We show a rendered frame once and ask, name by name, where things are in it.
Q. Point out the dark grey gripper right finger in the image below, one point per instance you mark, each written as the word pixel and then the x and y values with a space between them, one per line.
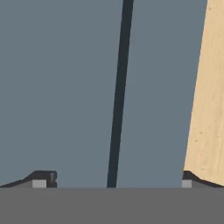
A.
pixel 187 178

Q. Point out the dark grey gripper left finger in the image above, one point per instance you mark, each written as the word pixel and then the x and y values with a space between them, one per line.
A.
pixel 43 176

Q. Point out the grey-blue cabinet front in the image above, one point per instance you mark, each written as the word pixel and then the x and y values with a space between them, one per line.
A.
pixel 58 87
pixel 157 87

